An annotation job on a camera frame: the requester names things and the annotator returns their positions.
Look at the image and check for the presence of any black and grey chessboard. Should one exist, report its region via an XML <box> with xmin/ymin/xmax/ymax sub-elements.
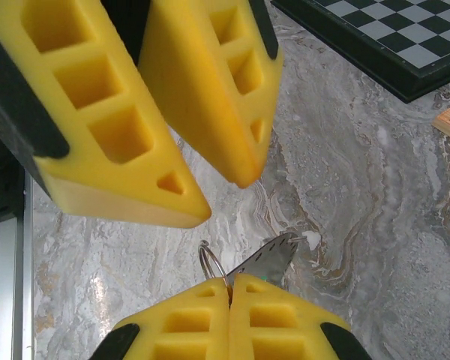
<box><xmin>271</xmin><ymin>0</ymin><xmax>450</xmax><ymax>105</ymax></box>

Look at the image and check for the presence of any key with green tag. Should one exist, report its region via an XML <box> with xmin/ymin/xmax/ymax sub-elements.
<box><xmin>224</xmin><ymin>231</ymin><xmax>308</xmax><ymax>292</ymax></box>

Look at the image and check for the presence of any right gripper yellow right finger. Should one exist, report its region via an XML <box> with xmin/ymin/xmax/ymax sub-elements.
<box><xmin>229</xmin><ymin>273</ymin><xmax>373</xmax><ymax>360</ymax></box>

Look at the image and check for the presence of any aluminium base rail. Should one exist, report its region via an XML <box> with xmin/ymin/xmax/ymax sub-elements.
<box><xmin>0</xmin><ymin>175</ymin><xmax>35</xmax><ymax>360</ymax></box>

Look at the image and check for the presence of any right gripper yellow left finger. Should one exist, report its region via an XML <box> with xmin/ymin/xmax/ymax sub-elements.
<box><xmin>92</xmin><ymin>276</ymin><xmax>233</xmax><ymax>360</ymax></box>

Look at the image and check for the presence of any metal keyring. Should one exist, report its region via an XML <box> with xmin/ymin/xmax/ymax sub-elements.
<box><xmin>197</xmin><ymin>239</ymin><xmax>234</xmax><ymax>292</ymax></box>

